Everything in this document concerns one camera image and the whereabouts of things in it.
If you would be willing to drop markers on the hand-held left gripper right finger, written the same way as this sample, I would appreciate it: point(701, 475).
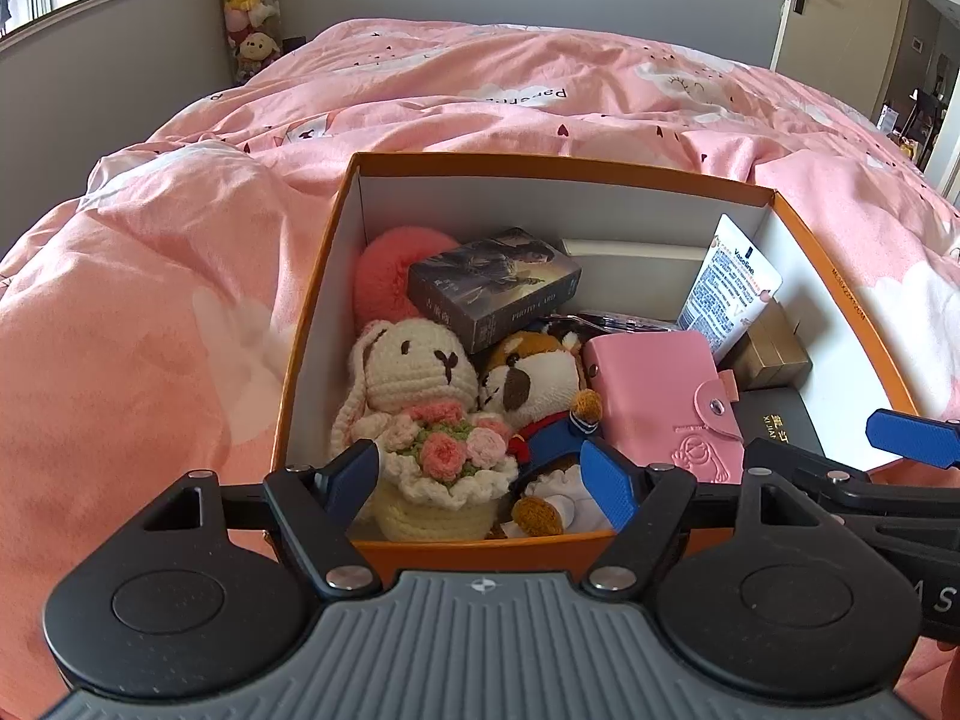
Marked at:
point(611, 487)

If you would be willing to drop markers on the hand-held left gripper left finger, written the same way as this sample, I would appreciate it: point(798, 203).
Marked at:
point(352, 476)

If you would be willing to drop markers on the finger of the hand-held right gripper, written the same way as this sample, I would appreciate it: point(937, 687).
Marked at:
point(915, 439)
point(862, 491)

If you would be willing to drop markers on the pink snap wallet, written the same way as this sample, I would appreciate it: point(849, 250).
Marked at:
point(645, 405)

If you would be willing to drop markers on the orange cardboard box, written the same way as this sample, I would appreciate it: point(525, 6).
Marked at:
point(315, 360)

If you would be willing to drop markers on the crochet bunny with flowers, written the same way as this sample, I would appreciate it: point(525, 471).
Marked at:
point(420, 367)

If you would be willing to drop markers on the knitted dog toy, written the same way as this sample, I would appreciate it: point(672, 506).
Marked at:
point(532, 382)

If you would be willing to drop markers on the small gold box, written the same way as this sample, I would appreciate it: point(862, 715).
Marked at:
point(772, 356)

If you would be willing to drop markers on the pink peach plush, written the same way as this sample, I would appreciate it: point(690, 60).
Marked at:
point(382, 270)

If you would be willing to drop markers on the white lotion tube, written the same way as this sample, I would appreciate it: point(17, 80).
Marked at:
point(731, 285)

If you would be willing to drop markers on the white box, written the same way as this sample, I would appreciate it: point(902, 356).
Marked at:
point(637, 249)

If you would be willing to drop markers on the black flat box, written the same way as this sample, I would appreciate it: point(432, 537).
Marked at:
point(780, 424)

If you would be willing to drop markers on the dark printed card box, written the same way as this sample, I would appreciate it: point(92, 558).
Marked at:
point(487, 292)

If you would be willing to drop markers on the pink printed blanket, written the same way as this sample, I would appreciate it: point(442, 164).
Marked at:
point(150, 315)

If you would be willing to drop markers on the room door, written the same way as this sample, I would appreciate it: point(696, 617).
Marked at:
point(847, 15)

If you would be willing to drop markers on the column of plush toys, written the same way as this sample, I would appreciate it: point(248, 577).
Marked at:
point(251, 7)

